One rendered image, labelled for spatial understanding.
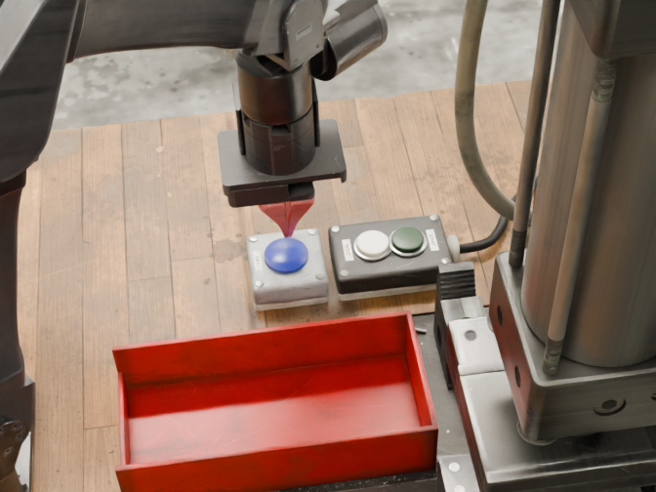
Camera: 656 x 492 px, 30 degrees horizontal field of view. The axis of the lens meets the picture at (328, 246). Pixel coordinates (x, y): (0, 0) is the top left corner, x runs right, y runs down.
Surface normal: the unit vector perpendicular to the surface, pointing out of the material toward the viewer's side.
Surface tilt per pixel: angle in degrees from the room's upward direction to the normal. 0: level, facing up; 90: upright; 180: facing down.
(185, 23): 92
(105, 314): 0
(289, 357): 90
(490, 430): 0
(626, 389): 90
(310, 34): 90
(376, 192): 0
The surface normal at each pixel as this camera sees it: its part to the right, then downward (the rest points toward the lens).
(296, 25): 0.70, 0.52
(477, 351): -0.02, -0.66
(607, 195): -0.46, 0.67
